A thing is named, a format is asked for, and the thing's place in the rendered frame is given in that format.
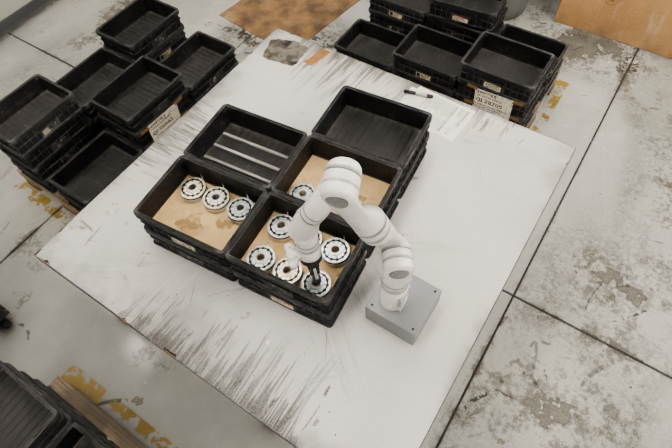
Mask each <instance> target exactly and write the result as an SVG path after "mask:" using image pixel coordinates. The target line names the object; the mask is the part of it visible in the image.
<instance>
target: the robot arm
mask: <svg viewBox="0 0 672 448"><path fill-rule="evenodd" d="M361 179H362V168H361V166H360V164H359V163H358V162H357V161H355V160H353V159H351V158H348V157H336V158H333V159H331V160H330V161H329V162H328V163H327V165H326V167H325V169H324V173H323V176H322V178H321V180H320V182H319V183H318V185H317V187H316V188H315V190H314V191H313V193H312V194H311V195H310V197H309V198H308V199H307V200H306V202H305V203H304V204H303V205H302V207H300V208H299V209H298V210H297V211H296V213H295V215H294V216H293V218H292V220H291V221H290V223H289V225H288V228H287V231H288V234H289V236H290V237H291V238H292V239H293V240H295V242H296V246H297V247H295V246H294V245H292V244H291V243H286V244H285V245H284V250H285V254H286V258H287V261H288V265H289V267H290V269H291V270H295V269H297V268H298V265H299V262H301V263H302V264H303V265H304V266H306V267H307V268H308V269H309V272H310V275H311V276H312V279H313V282H314V284H318V283H320V282H321V281H322V280H321V275H320V274H319V273H320V269H319V263H320V262H321V260H322V250H321V245H320V242H319V238H318V232H319V225H320V223H321V222H322V221H323V220H324V219H325V218H326V217H327V216H328V215H329V213H330V212H331V210H332V209H333V210H334V211H335V212H336V213H338V214H339V215H340V216H341V217H342V218H343V219H344V220H345V221H346V222H347V223H348V224H349V225H350V226H351V227H352V228H353V230H354V231H355V232H356V234H357V235H358V236H359V237H360V238H361V239H362V241H364V242H365V243H366V244H368V245H371V246H379V247H380V250H381V258H382V267H383V268H382V270H381V278H380V289H379V301H380V304H381V305H382V306H383V307H384V308H385V309H387V310H390V311H400V312H401V310H402V308H403V307H404V305H405V303H406V301H407V299H408V297H409V291H410V285H409V282H410V281H411V280H412V277H413V274H414V262H413V255H412V249H411V246H410V244H409V243H408V241H407V240H406V239H405V238H404V237H402V236H401V235H400V234H399V233H398V232H397V231H396V229H395V227H394V226H393V225H392V223H391V222H390V220H389V219H388V217H387V216H386V214H385V213H384V212H383V210H382V209H381V208H379V207H378V206H376V205H373V204H362V205H361V204H360V202H359V199H358V194H359V189H360V184H361ZM310 269H311V270H310ZM314 275H315V276H314Z"/></svg>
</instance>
